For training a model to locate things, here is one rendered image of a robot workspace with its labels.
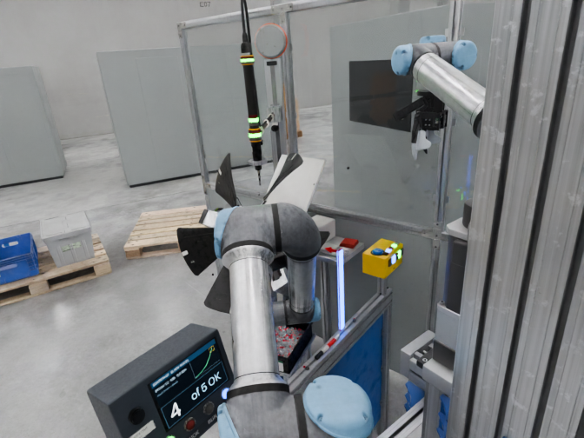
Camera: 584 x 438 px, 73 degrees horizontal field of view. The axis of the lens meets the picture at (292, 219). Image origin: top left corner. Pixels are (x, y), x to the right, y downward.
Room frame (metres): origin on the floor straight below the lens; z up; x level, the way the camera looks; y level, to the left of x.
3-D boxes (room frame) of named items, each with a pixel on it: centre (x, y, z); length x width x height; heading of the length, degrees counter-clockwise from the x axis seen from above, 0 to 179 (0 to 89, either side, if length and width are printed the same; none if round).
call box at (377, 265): (1.41, -0.36, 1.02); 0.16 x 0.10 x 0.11; 139
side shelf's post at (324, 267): (1.91, -0.16, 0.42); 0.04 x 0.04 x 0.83; 49
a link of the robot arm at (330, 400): (0.50, -0.05, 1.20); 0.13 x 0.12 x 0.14; 95
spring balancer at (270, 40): (2.14, 0.04, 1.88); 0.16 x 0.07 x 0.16; 84
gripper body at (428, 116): (1.26, -0.46, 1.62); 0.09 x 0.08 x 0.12; 49
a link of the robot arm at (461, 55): (1.16, -0.47, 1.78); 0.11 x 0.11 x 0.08; 17
